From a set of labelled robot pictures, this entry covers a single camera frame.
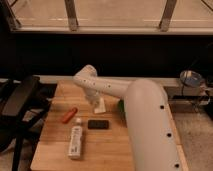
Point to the white bottle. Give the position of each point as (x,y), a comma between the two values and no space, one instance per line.
(75,145)

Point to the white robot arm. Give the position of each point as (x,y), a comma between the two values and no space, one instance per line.
(149,126)

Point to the green bowl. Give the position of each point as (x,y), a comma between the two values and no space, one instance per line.
(121,106)

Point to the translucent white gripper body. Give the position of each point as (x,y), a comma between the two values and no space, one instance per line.
(94,99)

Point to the orange marker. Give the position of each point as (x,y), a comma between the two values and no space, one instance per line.
(69,115)

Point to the black rectangular block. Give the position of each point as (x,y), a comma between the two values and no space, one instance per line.
(98,124)

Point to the round silver dish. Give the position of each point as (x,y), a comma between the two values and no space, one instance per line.
(191,78)

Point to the white sponge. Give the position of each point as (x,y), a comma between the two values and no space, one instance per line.
(100,108)

